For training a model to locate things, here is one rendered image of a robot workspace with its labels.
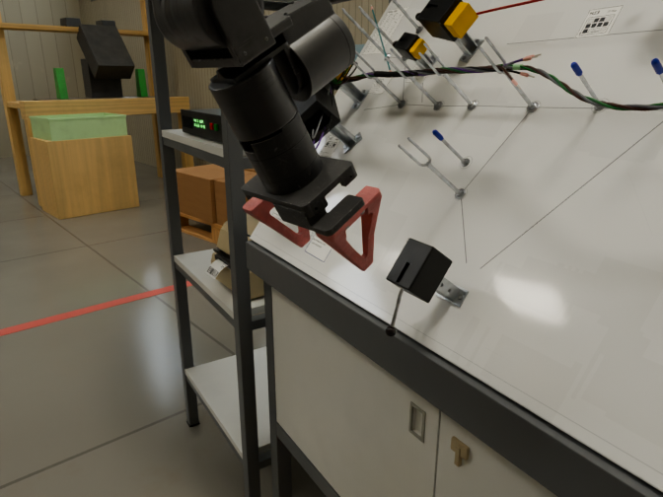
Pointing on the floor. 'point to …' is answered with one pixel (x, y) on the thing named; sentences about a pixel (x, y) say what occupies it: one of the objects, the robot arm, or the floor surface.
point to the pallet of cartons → (204, 198)
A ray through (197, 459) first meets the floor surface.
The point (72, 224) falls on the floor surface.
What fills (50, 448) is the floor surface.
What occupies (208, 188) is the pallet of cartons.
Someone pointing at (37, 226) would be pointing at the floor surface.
